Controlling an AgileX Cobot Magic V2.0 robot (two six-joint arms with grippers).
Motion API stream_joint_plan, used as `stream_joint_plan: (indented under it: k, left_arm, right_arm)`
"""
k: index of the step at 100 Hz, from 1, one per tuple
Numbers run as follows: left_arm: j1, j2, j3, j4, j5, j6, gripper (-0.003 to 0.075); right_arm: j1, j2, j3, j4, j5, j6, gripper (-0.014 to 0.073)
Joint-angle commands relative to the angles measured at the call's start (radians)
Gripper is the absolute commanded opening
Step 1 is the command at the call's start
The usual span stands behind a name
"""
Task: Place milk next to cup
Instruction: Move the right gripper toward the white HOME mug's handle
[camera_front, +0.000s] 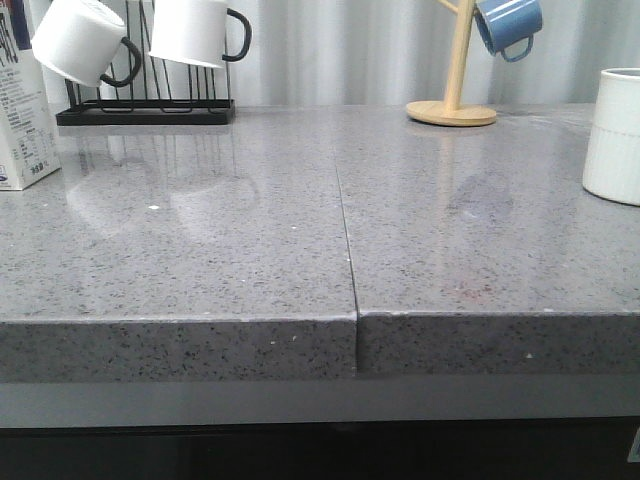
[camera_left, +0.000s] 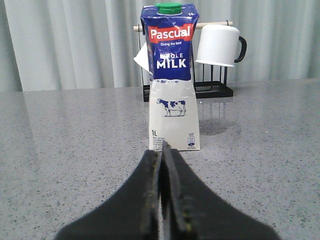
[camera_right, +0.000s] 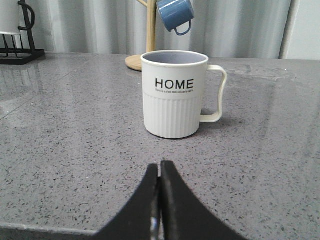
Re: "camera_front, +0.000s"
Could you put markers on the white HOME mug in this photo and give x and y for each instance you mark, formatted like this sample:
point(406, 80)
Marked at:
point(611, 169)

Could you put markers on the white milk carton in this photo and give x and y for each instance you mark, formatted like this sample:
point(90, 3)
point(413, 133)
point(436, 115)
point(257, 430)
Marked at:
point(28, 130)

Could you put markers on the wooden mug tree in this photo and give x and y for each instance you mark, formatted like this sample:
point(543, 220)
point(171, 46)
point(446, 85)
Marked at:
point(450, 111)

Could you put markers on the right white hanging mug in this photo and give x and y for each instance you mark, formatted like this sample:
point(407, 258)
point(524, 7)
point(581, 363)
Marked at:
point(194, 33)

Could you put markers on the white hanging mug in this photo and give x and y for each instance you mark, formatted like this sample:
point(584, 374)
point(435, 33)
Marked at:
point(80, 39)
point(194, 33)

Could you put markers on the blue enamel mug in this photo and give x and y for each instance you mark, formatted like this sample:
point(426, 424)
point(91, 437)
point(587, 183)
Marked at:
point(504, 23)

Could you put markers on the left white hanging mug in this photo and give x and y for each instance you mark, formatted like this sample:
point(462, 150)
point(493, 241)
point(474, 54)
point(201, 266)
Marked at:
point(80, 39)

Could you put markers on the black wire mug rack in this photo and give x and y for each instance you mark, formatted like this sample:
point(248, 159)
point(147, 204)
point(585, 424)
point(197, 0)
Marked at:
point(162, 93)

